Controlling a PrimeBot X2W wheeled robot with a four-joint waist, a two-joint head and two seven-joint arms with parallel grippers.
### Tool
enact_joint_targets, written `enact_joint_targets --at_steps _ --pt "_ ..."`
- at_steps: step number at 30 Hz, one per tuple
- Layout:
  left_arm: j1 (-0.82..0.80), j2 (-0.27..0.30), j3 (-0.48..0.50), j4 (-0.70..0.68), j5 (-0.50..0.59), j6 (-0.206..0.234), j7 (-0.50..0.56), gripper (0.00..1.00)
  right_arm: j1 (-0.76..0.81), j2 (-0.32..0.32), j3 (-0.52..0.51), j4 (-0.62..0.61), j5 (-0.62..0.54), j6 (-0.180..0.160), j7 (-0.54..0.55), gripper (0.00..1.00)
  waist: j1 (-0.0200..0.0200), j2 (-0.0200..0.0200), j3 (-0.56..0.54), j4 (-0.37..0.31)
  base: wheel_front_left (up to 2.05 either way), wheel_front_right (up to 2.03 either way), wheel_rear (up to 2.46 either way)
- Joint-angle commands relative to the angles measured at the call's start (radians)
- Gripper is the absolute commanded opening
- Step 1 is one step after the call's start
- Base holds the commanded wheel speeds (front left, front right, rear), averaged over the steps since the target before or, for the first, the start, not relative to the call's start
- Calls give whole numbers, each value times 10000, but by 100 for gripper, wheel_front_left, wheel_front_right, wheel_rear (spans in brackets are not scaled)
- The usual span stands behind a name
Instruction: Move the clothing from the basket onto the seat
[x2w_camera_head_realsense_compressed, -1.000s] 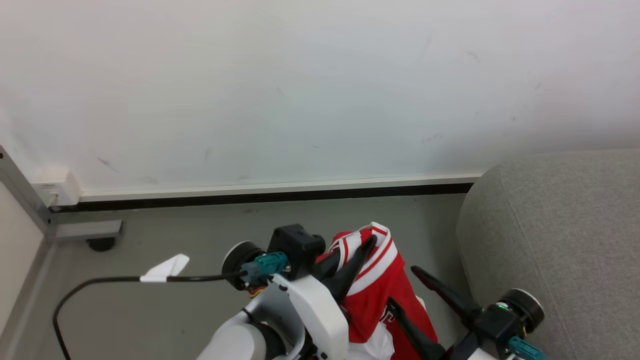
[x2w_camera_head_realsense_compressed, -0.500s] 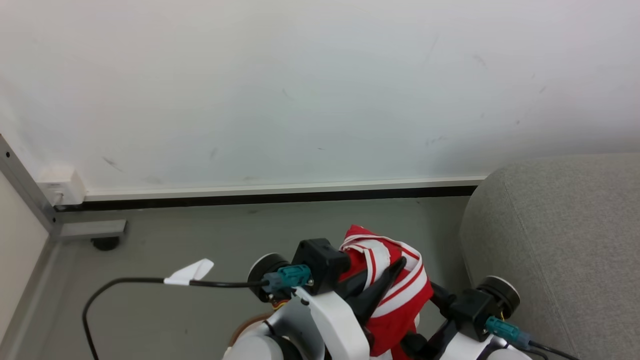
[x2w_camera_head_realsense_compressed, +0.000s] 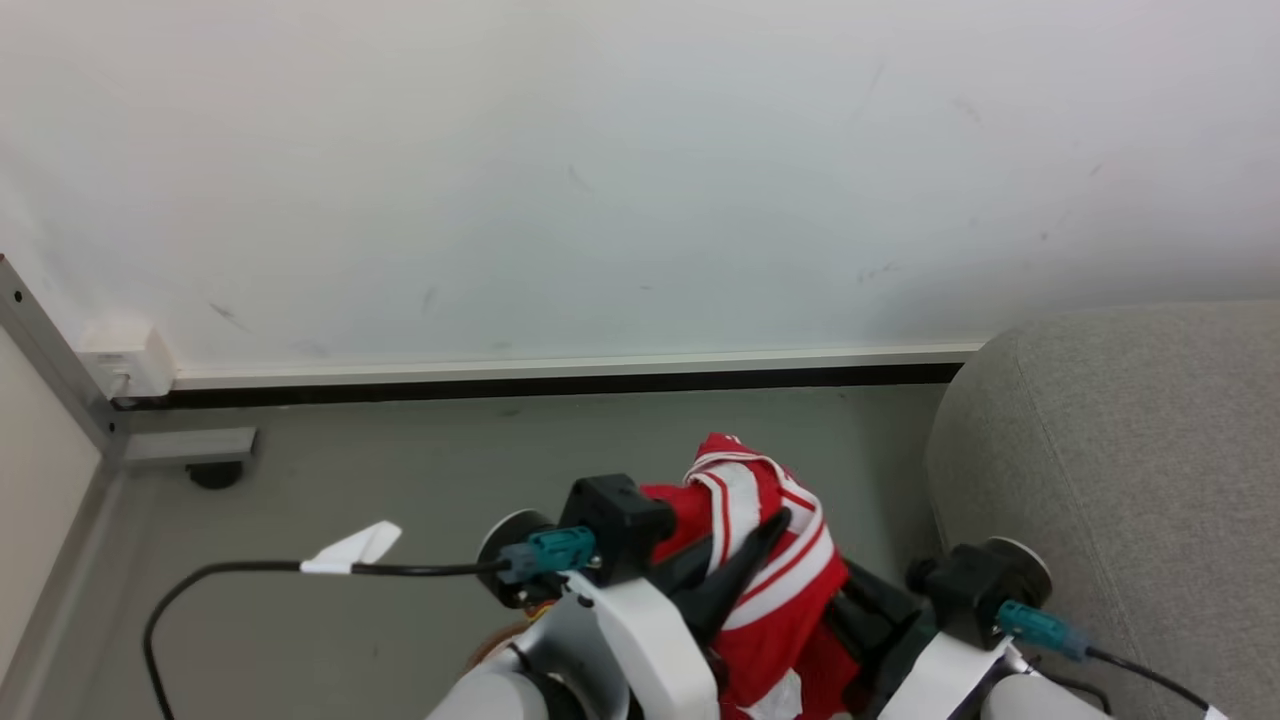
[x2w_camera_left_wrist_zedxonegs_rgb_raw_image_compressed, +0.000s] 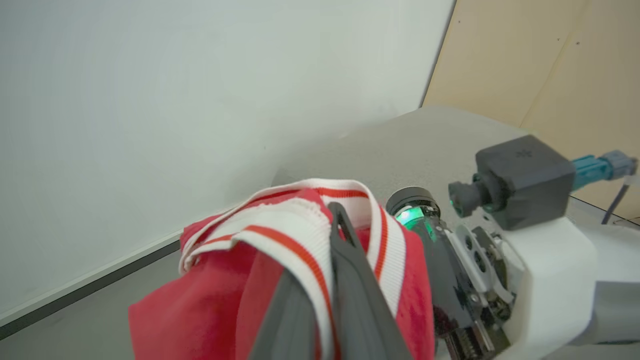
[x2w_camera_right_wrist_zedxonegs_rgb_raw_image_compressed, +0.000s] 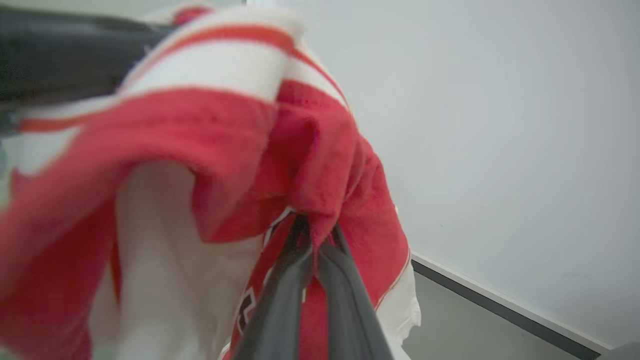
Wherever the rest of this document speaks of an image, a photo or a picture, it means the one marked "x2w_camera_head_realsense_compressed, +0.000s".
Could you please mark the red and white garment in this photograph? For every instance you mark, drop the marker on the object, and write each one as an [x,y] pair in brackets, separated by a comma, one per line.
[775,610]

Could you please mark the white and black baseboard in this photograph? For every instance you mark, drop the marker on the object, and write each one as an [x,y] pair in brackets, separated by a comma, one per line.
[560,375]

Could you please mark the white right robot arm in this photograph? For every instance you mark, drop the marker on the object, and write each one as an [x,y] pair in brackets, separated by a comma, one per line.
[1040,700]

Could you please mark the white wall socket box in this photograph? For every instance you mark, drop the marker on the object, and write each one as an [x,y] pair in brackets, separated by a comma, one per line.
[125,362]

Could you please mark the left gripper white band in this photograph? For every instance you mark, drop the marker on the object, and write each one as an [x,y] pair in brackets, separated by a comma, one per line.
[655,640]

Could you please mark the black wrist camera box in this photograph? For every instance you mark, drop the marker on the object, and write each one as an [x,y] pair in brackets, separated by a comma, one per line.
[960,595]
[620,520]

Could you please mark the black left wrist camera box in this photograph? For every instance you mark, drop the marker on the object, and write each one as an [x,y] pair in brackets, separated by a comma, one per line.
[620,520]

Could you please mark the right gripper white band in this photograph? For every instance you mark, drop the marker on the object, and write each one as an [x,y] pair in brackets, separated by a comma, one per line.
[945,680]

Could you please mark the grey fabric sofa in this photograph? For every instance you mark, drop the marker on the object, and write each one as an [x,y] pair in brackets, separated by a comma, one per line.
[1130,470]

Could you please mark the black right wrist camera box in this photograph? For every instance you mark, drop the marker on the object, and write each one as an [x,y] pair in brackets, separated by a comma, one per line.
[960,595]

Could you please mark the black partition foot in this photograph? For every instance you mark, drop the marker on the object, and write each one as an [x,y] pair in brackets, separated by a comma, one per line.
[214,474]

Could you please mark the white laundry basket tan rim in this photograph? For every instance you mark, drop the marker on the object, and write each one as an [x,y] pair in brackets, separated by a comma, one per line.
[497,640]

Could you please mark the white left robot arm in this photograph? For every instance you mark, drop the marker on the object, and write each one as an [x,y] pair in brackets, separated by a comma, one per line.
[485,700]

